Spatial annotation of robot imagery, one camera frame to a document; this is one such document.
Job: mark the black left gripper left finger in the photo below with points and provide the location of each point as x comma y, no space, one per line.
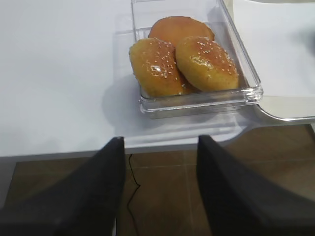
85,203

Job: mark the right sesame top bun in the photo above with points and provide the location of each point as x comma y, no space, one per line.
206,64

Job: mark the plain bottom bun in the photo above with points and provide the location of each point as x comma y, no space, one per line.
174,28

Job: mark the white metal tray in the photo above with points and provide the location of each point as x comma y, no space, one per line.
279,37

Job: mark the left sesame top bun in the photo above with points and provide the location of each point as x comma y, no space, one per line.
154,66

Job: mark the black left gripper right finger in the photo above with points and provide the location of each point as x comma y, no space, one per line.
240,202

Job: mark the sesame bun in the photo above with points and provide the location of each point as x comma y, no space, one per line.
154,66
206,64

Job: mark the clear bun container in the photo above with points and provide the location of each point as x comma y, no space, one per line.
215,15

